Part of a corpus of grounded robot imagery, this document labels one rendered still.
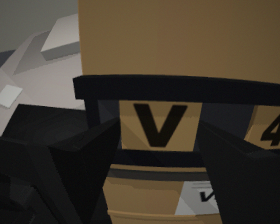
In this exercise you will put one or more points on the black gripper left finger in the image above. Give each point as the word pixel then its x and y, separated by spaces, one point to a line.
pixel 69 173

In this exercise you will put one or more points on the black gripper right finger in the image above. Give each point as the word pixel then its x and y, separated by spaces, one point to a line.
pixel 245 178

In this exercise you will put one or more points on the white flat rectangular strip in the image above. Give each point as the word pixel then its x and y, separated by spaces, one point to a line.
pixel 9 94

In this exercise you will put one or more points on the white paper ticket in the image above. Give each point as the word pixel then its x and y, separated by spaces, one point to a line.
pixel 197 197

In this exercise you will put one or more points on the tan letter tile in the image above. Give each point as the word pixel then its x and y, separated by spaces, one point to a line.
pixel 159 125
pixel 264 127

